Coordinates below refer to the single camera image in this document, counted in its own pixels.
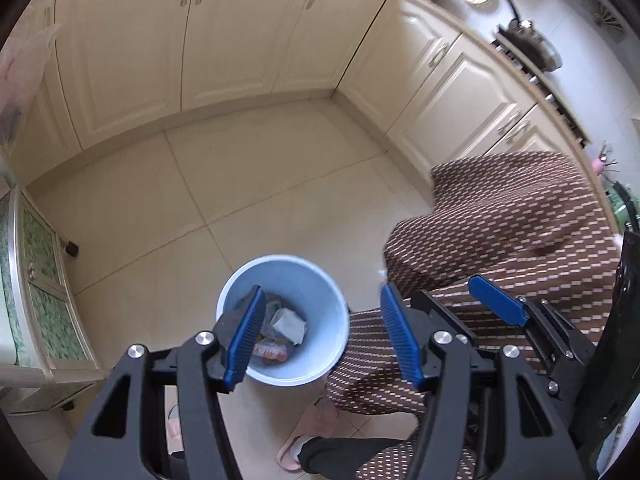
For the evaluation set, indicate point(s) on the green electric grill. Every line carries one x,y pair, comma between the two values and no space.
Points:
625,205

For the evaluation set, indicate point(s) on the pink utensil holder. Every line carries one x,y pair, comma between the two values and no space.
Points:
604,162

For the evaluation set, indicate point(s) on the black wok with lid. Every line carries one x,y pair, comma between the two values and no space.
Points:
531,42

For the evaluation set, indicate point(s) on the brown polka dot tablecloth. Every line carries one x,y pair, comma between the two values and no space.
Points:
529,222

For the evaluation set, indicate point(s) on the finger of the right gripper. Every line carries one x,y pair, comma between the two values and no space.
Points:
431,325
508,309

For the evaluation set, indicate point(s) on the orange snack bag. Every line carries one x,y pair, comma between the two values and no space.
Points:
271,350

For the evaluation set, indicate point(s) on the pink slipper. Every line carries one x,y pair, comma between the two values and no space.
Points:
319,420

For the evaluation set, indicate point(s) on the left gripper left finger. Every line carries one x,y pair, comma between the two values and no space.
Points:
158,415

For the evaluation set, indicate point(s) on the cream lower cabinets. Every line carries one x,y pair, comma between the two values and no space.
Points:
79,73

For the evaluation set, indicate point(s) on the white paper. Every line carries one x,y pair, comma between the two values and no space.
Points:
290,325

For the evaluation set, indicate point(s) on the black gas stove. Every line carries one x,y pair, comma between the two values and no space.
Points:
542,83

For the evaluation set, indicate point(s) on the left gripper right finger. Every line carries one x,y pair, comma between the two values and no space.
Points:
520,434

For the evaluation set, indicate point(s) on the blue plastic trash bin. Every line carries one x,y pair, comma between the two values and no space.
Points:
295,283

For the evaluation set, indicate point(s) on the white green side cabinet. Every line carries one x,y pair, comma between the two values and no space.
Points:
46,358

